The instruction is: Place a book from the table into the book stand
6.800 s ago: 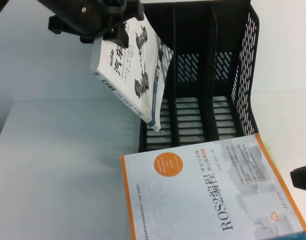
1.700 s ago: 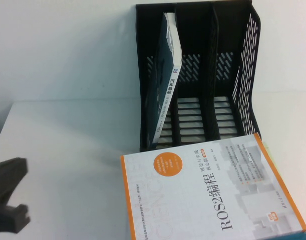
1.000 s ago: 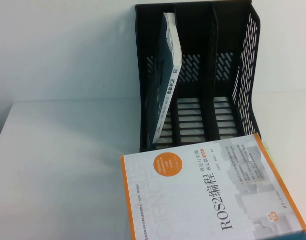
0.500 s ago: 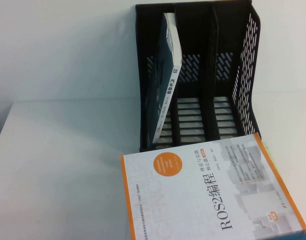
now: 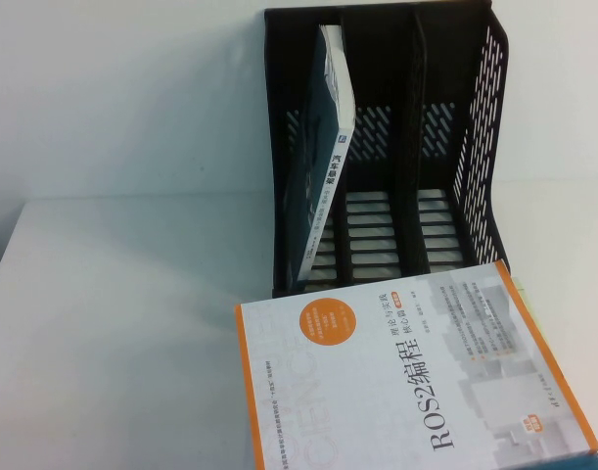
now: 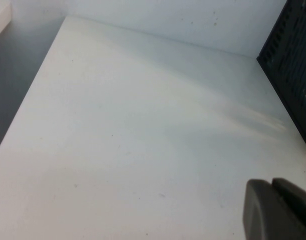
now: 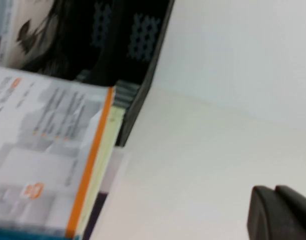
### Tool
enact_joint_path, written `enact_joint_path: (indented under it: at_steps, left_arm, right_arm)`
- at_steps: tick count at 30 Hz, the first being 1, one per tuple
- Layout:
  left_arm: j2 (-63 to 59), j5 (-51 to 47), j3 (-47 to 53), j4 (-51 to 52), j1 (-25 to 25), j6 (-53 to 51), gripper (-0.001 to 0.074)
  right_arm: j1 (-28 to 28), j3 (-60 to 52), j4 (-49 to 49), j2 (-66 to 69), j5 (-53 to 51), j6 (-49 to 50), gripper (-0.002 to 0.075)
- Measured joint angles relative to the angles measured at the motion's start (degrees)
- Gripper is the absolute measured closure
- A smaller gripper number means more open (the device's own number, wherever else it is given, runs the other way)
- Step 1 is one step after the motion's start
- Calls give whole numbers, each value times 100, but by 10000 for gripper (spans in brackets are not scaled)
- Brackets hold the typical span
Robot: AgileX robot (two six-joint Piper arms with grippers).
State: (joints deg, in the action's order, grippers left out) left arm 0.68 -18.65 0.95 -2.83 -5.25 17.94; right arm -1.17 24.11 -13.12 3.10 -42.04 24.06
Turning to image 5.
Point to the white car suspension book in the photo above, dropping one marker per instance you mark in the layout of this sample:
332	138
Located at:
323	147

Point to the black perforated plastic book stand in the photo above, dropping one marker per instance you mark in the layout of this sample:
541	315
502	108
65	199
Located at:
381	63

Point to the white orange ROS2 book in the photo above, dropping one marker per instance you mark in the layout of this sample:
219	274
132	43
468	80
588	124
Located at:
377	391

